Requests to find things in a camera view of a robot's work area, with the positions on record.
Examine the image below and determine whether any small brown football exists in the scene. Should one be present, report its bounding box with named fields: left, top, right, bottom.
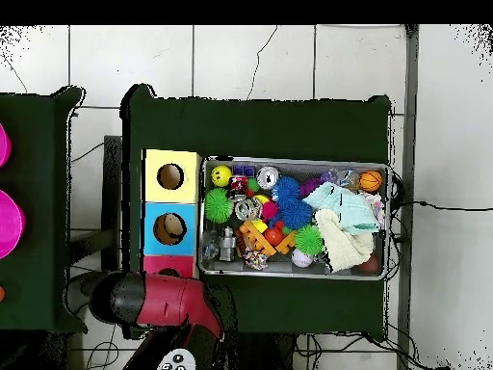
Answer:
left=360, top=255, right=382, bottom=276

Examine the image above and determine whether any wooden box with three holes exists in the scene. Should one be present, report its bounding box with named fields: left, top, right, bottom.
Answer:
left=139, top=148, right=201, bottom=280

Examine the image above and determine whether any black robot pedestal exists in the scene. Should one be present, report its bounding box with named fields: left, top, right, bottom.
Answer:
left=226, top=332, right=298, bottom=370

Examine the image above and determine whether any green fuzzy toy with eyes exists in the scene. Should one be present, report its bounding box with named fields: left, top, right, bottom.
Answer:
left=203, top=188, right=233, bottom=225

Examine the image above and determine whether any small orange basketball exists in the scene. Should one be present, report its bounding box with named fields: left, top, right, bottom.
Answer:
left=359, top=170, right=383, bottom=194

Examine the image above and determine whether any black stand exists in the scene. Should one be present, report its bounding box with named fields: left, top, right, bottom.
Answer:
left=102, top=135, right=123, bottom=273

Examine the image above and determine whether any black cable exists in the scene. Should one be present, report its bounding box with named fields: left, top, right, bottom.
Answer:
left=400, top=198, right=493, bottom=213

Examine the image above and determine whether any green spiky ball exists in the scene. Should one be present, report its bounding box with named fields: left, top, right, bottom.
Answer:
left=293, top=224, right=325, bottom=257

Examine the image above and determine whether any small white baseball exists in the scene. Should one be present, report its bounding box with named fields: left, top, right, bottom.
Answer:
left=292, top=250, right=314, bottom=270

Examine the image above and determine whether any grey vertical pole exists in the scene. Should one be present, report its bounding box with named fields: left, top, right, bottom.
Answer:
left=396, top=24, right=421, bottom=370

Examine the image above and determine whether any dark green table cloth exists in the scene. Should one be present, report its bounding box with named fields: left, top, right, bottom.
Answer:
left=120, top=83, right=394, bottom=340

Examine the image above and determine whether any red spiky ball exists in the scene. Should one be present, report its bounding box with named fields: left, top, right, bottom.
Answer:
left=260, top=199, right=280, bottom=224

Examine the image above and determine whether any clear shallow mesh bin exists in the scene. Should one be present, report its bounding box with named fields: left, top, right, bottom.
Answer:
left=199, top=157, right=394, bottom=282

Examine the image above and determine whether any orange toy building block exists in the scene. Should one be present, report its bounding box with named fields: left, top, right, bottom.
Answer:
left=238, top=220, right=298, bottom=259

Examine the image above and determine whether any silver drink can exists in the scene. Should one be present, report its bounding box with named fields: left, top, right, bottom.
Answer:
left=256, top=166, right=280, bottom=191

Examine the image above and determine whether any mint green waffle cloth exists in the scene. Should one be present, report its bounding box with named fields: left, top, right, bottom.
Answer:
left=302, top=182, right=382, bottom=236

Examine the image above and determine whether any dark green side table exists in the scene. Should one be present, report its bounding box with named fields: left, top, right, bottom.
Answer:
left=0, top=86, right=86, bottom=334

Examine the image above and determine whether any pink round disc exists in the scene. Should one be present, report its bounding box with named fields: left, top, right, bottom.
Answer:
left=0, top=122, right=13, bottom=170
left=0, top=189, right=27, bottom=260

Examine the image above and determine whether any purple spiky ball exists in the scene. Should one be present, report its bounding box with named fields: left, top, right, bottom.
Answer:
left=298, top=176, right=324, bottom=198

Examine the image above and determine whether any yellow smiley ball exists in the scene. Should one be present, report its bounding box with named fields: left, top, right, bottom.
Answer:
left=210, top=165, right=233, bottom=188

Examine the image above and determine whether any small red ball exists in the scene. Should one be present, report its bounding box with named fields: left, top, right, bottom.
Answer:
left=264, top=226, right=286, bottom=248

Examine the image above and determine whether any cream waffle cloth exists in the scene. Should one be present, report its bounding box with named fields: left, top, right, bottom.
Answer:
left=314, top=207, right=377, bottom=274

